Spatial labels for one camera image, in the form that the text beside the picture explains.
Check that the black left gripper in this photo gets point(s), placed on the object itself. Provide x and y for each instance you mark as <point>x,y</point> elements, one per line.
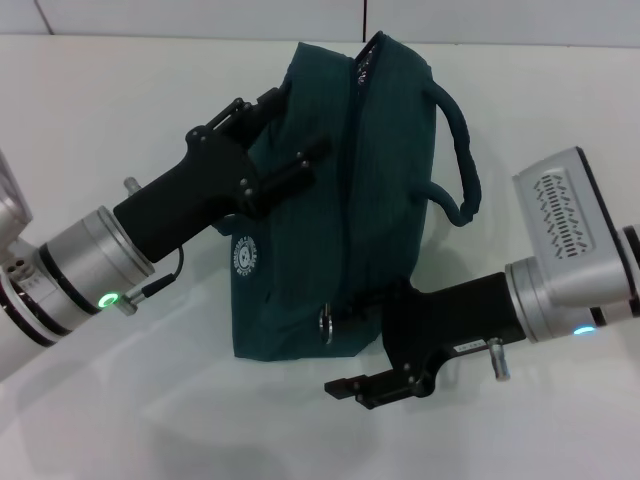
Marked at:
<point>190,200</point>

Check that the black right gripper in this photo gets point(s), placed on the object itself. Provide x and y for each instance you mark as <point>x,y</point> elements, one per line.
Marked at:
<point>440,325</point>

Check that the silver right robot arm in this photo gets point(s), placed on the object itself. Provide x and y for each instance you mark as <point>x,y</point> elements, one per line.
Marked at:
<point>555,295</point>

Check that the dark teal fabric bag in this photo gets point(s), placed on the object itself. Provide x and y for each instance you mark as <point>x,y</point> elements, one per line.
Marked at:
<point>385,175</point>

